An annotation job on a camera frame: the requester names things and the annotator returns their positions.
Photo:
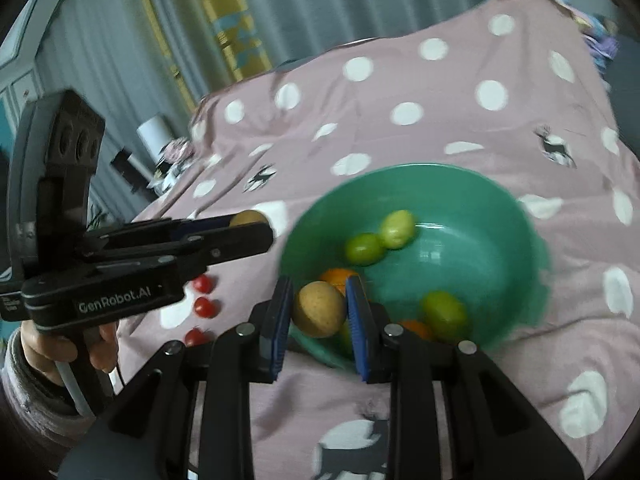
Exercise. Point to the green fruit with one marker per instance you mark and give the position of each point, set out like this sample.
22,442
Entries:
444,315
397,228
366,249

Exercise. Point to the pale blue cabinet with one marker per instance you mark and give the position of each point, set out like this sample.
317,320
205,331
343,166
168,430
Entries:
20,70

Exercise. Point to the grey curtain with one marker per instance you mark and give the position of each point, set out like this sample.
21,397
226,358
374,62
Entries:
325,5

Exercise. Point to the white cup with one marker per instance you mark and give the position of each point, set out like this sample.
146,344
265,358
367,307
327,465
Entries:
152,135

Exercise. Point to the person's left forearm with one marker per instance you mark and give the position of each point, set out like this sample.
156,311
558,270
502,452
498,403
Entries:
35,410

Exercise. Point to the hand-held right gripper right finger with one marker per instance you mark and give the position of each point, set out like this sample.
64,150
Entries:
357,330

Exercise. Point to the brown round fruit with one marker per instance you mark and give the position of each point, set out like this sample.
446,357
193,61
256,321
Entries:
248,218
319,308

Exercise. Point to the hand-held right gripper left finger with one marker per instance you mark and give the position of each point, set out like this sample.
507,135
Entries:
277,330

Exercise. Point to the red cherry tomato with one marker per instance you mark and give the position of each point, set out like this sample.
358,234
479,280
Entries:
206,306
203,284
196,336

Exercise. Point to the orange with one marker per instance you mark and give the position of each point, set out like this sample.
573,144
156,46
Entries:
417,330
336,280

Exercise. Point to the pink polka-dot deer blanket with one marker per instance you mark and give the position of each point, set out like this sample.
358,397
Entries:
450,125

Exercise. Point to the person's left hand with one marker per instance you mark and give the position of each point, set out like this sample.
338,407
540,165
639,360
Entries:
45,355

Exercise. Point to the purple patterned cloth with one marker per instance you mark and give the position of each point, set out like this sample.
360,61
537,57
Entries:
597,35

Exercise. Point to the yellow patterned curtain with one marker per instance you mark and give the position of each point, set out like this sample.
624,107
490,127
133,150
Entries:
220,20

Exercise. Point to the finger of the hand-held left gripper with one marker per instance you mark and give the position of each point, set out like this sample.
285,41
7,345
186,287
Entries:
200,225
240,242

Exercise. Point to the green plastic bowl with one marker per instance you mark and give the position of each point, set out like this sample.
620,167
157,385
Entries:
450,220

